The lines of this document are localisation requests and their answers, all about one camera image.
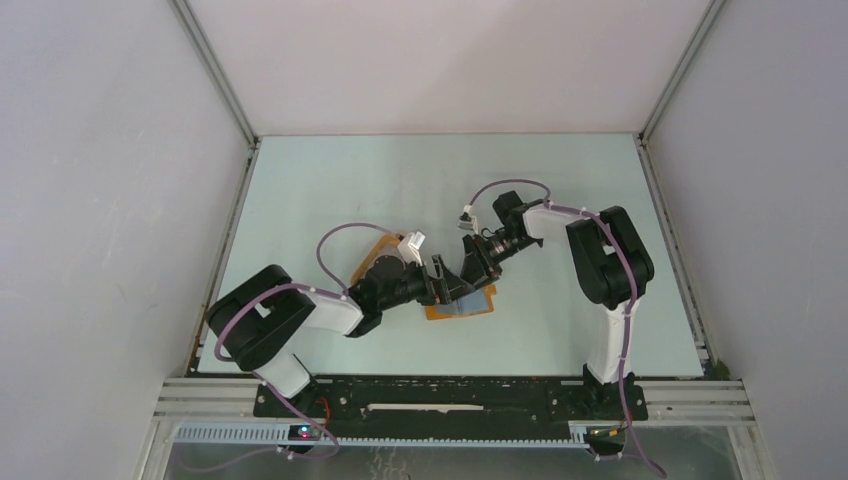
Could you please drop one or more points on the beige oval plastic tray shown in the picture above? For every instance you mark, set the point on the beige oval plastic tray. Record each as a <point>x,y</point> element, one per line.
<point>371,258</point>

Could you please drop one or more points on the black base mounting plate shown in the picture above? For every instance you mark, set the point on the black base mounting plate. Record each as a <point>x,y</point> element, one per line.
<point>479,407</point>

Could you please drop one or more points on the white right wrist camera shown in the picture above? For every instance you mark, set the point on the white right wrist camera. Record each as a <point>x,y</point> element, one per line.
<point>468,221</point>

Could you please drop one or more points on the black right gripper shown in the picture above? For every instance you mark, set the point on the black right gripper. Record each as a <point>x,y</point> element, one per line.
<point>475,268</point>

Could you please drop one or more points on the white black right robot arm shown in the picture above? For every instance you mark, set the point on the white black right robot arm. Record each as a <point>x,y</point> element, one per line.
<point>611,263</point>

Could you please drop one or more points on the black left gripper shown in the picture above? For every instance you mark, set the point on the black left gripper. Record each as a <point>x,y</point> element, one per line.
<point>446,288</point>

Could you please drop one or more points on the white slotted cable duct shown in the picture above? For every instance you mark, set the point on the white slotted cable duct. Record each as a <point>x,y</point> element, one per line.
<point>280,435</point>

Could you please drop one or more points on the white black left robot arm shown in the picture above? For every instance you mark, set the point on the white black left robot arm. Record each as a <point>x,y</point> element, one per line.
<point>254,322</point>

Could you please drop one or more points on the orange leather card holder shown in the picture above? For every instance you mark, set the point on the orange leather card holder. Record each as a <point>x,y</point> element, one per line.
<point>478,303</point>

